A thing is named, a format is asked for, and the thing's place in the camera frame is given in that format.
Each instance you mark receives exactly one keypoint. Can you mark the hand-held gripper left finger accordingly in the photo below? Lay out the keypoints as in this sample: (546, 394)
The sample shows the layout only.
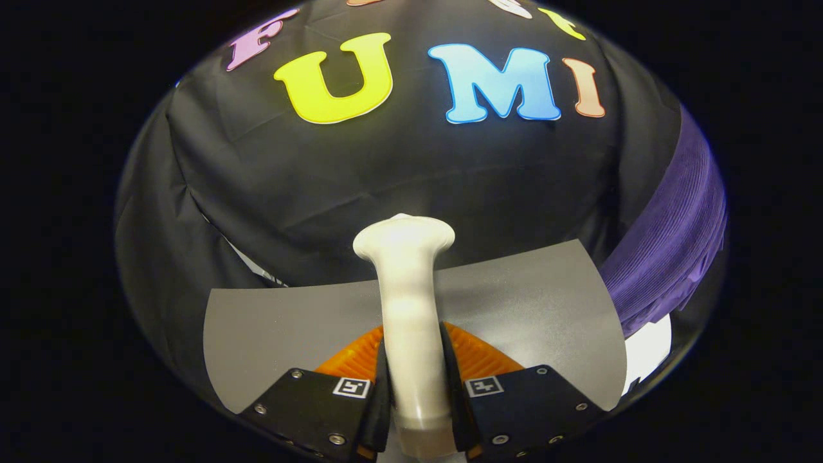
(384, 399)

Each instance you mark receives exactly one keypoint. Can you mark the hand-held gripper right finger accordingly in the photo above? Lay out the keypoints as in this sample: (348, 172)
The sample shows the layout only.
(448, 386)

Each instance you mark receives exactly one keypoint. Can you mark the white garment steamer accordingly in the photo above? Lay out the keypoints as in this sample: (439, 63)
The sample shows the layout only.
(411, 321)

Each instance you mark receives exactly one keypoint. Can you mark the white shirt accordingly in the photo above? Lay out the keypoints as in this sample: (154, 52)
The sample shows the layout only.
(649, 350)

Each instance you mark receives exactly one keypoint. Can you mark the grey cabinet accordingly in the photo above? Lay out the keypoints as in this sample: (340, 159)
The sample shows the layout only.
(533, 302)

